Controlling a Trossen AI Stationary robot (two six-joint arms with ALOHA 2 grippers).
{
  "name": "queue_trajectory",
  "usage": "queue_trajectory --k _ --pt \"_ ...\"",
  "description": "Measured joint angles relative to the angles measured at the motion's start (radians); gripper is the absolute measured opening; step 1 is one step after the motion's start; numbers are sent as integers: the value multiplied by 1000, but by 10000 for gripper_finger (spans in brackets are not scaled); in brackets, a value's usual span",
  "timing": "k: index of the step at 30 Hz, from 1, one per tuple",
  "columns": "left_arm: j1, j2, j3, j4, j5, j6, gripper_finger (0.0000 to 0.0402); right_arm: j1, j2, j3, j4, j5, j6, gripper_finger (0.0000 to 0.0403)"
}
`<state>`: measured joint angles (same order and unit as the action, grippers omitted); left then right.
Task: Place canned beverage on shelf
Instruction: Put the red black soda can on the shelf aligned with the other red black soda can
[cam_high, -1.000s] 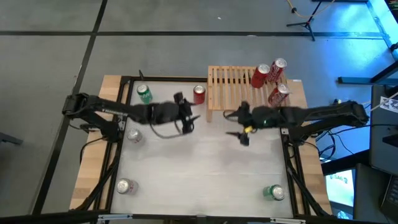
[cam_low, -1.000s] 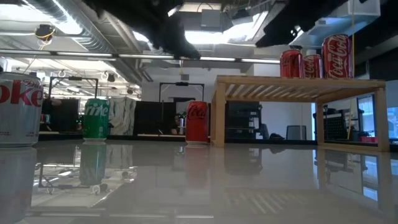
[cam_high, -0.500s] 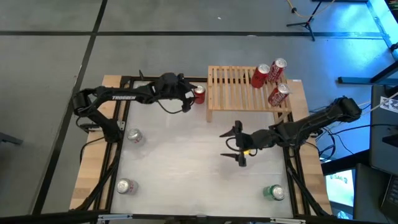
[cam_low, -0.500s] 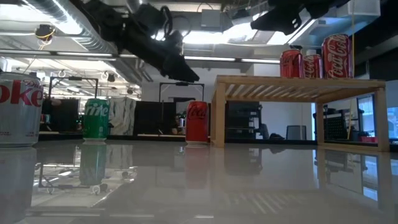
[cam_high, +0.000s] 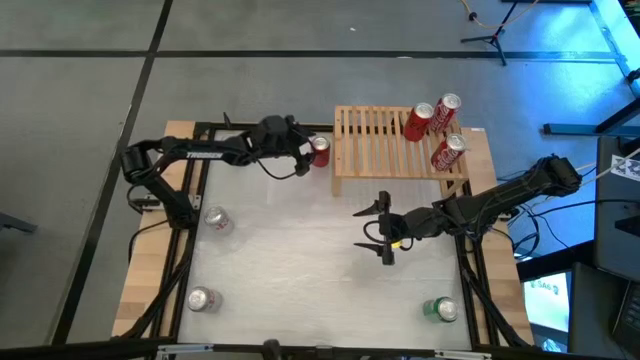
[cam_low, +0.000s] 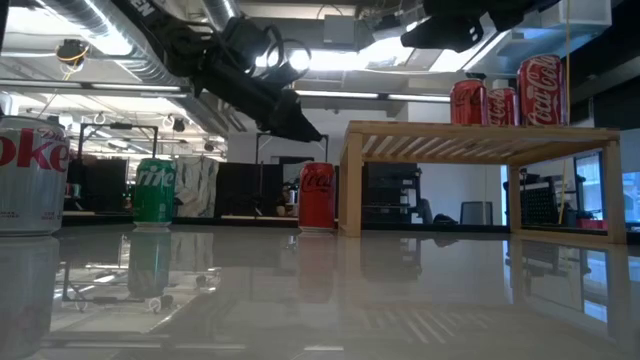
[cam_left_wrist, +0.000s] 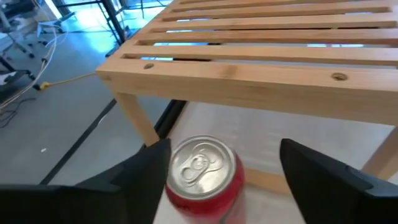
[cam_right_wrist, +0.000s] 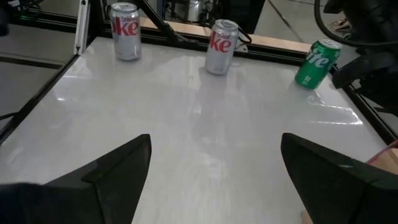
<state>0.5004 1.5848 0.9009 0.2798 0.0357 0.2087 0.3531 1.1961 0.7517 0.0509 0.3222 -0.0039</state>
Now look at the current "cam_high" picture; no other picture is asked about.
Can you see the computer monitor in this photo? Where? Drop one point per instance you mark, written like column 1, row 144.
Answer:
column 547, row 300

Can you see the black computer tower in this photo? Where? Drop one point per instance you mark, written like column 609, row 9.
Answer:
column 590, row 310

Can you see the white marker tag paper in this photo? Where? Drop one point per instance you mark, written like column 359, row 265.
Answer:
column 627, row 169

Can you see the grey object on floor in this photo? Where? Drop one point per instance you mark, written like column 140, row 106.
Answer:
column 15, row 222

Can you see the green Sprite can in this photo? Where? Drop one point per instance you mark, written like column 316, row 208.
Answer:
column 440, row 309

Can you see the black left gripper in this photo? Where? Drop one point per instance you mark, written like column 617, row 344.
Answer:
column 280, row 135

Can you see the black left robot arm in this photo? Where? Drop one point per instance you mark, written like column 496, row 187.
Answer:
column 200, row 151

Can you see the wooden slatted shelf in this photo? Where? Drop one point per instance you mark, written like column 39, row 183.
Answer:
column 375, row 150

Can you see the red Coke Zero can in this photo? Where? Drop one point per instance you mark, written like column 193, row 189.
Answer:
column 321, row 152
column 417, row 122

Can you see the silver metal bracket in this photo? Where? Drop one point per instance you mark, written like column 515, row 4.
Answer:
column 462, row 355
column 185, row 348

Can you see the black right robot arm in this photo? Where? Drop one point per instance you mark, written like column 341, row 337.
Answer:
column 500, row 197

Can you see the black desk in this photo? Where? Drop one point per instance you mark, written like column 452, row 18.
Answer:
column 615, row 225

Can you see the black tripod stand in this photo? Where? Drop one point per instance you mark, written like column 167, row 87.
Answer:
column 495, row 37

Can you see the black T-shaped table base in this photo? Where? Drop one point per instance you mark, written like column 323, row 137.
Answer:
column 575, row 130

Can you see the black keyboard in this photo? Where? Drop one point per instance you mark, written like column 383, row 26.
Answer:
column 631, row 310

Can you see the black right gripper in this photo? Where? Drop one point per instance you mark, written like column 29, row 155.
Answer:
column 415, row 225

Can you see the black aluminium table frame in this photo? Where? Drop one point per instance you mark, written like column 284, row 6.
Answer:
column 225, row 126

